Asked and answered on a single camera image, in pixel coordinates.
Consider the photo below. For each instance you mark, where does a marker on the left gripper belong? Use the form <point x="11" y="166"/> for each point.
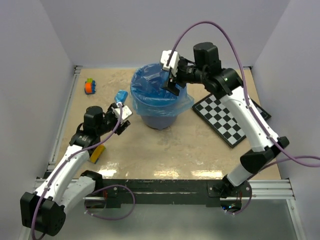
<point x="110" y="112"/>

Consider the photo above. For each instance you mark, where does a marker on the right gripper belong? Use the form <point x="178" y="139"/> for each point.
<point x="177" y="77"/>

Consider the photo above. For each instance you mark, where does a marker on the single blue trash bag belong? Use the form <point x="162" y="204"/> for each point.
<point x="150" y="99"/>

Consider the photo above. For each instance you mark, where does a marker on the blue trash bag roll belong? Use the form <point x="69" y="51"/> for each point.
<point x="120" y="98"/>

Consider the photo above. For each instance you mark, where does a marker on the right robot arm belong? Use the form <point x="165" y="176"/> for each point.
<point x="226" y="86"/>

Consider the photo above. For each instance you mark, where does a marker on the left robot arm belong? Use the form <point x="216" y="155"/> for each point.
<point x="45" y="209"/>

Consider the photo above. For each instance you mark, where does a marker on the blue plastic trash bin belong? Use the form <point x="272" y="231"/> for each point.
<point x="157" y="119"/>

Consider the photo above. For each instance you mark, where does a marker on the yellow blue toy block pile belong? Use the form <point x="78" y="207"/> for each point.
<point x="97" y="153"/>

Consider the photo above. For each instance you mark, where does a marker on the orange blue toy car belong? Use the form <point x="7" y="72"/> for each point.
<point x="90" y="86"/>

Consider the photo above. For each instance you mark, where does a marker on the black white chessboard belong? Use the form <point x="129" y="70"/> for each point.
<point x="220" y="119"/>

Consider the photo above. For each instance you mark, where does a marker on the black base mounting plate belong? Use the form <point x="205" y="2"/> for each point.
<point x="118" y="195"/>

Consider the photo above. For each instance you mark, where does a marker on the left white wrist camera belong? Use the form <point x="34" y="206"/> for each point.
<point x="122" y="112"/>

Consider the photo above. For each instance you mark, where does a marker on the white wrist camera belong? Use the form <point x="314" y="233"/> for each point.
<point x="169" y="61"/>
<point x="122" y="112"/>

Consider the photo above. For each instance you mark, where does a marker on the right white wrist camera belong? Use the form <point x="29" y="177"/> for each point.
<point x="169" y="61"/>

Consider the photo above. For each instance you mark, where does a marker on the aluminium frame rail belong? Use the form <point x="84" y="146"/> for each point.
<point x="261" y="189"/>

